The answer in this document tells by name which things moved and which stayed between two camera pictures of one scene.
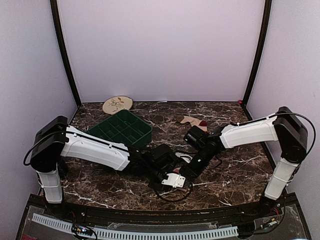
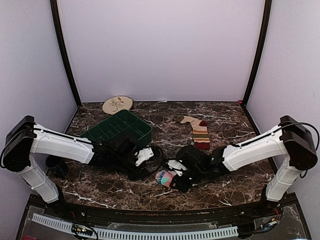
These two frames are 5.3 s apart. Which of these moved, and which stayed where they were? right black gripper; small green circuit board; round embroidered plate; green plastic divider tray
Moved: right black gripper
Stayed: round embroidered plate; small green circuit board; green plastic divider tray
